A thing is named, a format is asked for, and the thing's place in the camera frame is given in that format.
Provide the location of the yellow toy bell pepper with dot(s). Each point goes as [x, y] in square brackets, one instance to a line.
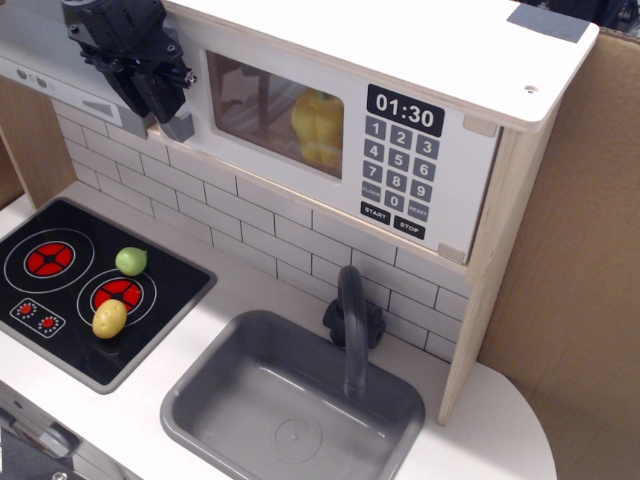
[317, 120]

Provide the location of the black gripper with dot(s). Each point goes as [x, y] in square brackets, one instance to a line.
[122, 39]

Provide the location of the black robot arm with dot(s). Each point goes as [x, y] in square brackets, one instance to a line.
[138, 53]

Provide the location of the dark grey toy faucet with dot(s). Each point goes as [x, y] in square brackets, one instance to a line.
[355, 326]

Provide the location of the black toy stovetop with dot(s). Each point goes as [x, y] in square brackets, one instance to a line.
[58, 267]

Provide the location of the grey tape patch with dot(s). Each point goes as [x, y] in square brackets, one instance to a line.
[549, 23]

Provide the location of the yellow toy potato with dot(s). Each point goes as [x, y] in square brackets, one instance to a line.
[109, 319]

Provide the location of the wooden toy microwave cabinet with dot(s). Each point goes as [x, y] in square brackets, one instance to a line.
[464, 55]

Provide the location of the brown cardboard panel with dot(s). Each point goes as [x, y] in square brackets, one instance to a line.
[565, 326]

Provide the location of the grey toy range hood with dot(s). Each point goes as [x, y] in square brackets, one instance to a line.
[36, 52]

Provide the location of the grey toy sink basin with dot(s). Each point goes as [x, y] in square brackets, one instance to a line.
[265, 400]

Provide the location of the green toy lime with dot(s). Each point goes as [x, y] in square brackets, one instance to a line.
[131, 261]

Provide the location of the white toy microwave door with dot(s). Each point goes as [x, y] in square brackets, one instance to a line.
[410, 166]

